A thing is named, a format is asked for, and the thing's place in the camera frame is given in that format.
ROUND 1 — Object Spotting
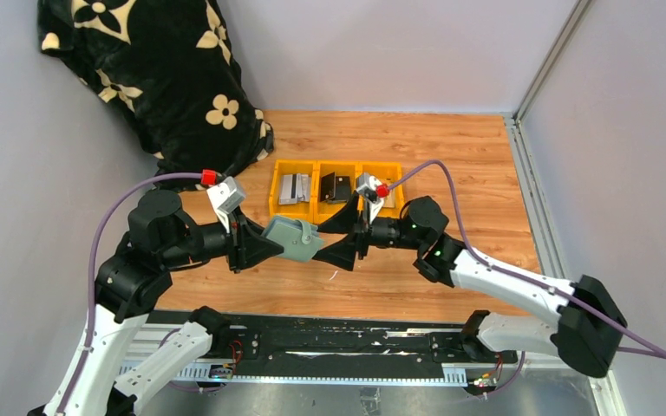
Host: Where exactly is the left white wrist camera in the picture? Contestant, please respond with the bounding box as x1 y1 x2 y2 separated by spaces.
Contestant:
206 177 246 232

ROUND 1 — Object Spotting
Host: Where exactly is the black cards stack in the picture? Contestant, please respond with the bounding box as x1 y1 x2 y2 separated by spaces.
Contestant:
319 172 351 204

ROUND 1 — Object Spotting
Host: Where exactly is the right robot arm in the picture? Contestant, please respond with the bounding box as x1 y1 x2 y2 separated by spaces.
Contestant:
315 196 627 378

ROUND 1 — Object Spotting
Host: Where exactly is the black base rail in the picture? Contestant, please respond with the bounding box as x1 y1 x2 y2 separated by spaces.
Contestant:
88 310 613 387

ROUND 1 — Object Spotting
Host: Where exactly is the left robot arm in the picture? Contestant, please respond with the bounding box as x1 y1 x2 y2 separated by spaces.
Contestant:
30 190 284 415

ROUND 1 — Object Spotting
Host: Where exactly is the green card holder wallet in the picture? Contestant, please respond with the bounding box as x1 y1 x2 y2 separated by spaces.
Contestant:
262 215 324 263

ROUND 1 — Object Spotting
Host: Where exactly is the left yellow plastic bin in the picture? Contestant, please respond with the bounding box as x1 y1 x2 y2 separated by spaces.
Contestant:
268 159 319 223

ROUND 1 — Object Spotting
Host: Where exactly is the black floral blanket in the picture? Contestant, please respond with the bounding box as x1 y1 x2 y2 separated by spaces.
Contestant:
36 0 274 175

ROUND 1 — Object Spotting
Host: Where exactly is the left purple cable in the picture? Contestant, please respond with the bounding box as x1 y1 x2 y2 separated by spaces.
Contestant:
54 168 219 416

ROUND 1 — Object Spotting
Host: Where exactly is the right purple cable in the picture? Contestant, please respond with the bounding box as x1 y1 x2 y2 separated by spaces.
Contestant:
376 159 666 368

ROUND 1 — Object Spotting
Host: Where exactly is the middle yellow plastic bin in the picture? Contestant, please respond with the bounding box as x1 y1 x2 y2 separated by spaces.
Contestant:
313 160 359 224

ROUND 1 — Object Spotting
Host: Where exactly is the aluminium frame post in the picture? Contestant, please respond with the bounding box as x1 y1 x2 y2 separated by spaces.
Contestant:
513 0 593 124

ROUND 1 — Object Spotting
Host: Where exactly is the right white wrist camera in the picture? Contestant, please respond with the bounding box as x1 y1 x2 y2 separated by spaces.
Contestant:
356 172 389 225

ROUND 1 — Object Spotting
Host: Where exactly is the silver cards stack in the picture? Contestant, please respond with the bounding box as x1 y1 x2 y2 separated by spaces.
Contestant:
278 173 311 205

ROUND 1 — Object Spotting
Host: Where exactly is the purple cable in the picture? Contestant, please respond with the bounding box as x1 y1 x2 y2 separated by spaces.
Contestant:
54 168 219 416
376 159 666 368

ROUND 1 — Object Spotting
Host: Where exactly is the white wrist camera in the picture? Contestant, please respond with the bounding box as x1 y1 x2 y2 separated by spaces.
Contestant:
356 172 389 225
206 177 246 232

